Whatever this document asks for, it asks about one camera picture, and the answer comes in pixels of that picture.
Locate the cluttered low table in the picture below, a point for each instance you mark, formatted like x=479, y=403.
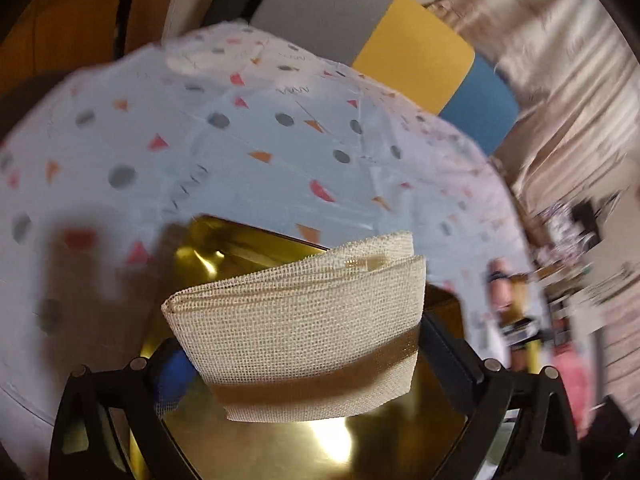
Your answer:
x=580, y=240

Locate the grey yellow blue chair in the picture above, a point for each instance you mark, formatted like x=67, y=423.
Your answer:
x=415, y=60

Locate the confetti-patterned white tablecloth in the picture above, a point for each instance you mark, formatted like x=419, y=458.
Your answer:
x=260, y=125

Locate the beige mesh cloth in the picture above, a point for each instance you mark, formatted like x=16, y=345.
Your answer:
x=300, y=330

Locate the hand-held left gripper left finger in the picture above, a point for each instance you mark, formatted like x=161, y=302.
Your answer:
x=172, y=371

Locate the orange wooden wardrobe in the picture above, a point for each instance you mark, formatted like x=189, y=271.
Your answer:
x=65, y=20

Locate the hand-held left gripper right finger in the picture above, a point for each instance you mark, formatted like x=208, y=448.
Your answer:
x=452, y=360

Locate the beige curtain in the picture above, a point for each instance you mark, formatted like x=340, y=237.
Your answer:
x=565, y=80

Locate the small pink toy figure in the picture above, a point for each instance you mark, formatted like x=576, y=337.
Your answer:
x=501, y=287

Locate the gold metal tray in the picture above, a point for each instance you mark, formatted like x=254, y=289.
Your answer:
x=320, y=445

